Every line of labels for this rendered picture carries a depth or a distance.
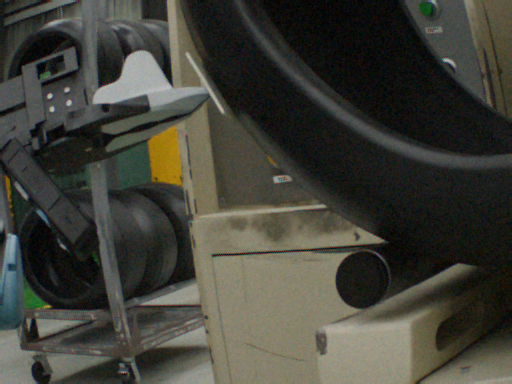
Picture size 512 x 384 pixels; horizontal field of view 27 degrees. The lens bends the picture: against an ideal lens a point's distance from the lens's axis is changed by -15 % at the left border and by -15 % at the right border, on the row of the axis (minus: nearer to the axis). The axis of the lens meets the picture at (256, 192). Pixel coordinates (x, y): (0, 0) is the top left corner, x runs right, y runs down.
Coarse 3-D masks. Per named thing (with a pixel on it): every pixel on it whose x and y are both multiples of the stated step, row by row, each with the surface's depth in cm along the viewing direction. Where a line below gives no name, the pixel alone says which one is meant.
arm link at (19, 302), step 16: (0, 224) 123; (0, 240) 122; (16, 240) 125; (0, 256) 122; (16, 256) 124; (0, 272) 121; (16, 272) 122; (0, 288) 120; (16, 288) 121; (0, 304) 121; (16, 304) 122; (0, 320) 122; (16, 320) 123
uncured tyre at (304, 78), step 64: (192, 0) 91; (256, 0) 89; (320, 0) 113; (384, 0) 112; (256, 64) 88; (320, 64) 108; (384, 64) 113; (256, 128) 91; (320, 128) 86; (384, 128) 84; (448, 128) 110; (320, 192) 90; (384, 192) 84; (448, 192) 80; (448, 256) 85
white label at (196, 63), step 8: (192, 56) 92; (192, 64) 91; (200, 64) 94; (200, 72) 91; (208, 80) 92; (208, 88) 91; (216, 88) 94; (216, 96) 91; (224, 104) 92; (224, 112) 90; (232, 112) 94
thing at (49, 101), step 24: (72, 48) 89; (24, 72) 88; (48, 72) 90; (72, 72) 89; (0, 96) 90; (24, 96) 90; (48, 96) 89; (72, 96) 89; (0, 120) 90; (24, 120) 89; (48, 120) 87; (0, 144) 88; (24, 144) 88; (48, 144) 87; (72, 144) 88; (96, 144) 92; (48, 168) 91; (72, 168) 93
